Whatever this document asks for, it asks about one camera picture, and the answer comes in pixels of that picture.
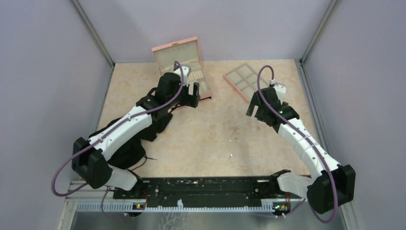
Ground pink divided tray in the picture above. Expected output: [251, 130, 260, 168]
[223, 63, 258, 103]

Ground silver necklace chain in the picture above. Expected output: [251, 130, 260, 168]
[227, 126, 241, 142]

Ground pink jewelry box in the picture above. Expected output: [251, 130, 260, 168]
[152, 37, 213, 100]

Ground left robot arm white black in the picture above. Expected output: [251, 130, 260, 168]
[71, 64, 200, 198]

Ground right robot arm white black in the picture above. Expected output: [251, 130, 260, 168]
[246, 84, 356, 214]

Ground black cloth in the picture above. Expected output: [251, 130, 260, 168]
[107, 112, 173, 170]

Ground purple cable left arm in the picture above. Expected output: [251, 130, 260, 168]
[51, 61, 185, 197]

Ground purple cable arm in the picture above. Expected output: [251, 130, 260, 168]
[257, 65, 339, 224]
[51, 61, 185, 197]

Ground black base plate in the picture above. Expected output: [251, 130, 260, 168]
[113, 175, 288, 208]

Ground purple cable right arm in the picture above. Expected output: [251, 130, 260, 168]
[257, 65, 339, 224]

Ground white slotted cable duct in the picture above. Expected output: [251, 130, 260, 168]
[76, 201, 275, 213]

